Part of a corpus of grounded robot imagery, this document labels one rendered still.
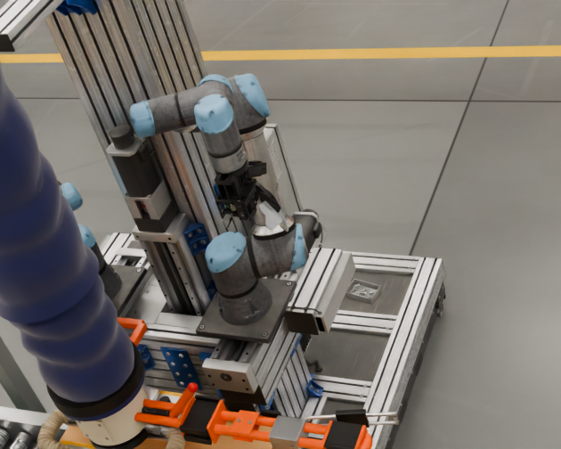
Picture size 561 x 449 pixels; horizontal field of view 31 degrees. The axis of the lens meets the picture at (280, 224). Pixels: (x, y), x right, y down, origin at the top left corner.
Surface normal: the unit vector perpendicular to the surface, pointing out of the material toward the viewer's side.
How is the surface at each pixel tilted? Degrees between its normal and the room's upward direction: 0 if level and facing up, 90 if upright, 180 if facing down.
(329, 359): 0
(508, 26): 0
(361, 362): 0
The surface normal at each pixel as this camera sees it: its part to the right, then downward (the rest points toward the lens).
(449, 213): -0.24, -0.75
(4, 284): -0.22, 0.60
